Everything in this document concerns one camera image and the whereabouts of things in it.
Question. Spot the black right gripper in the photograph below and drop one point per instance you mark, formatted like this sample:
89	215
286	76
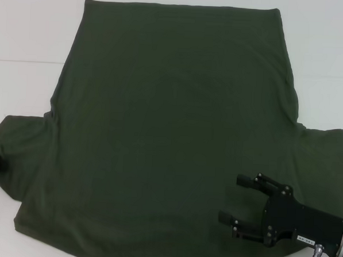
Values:
299	221

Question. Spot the dark green t-shirt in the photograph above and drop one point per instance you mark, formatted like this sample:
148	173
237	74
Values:
172	105

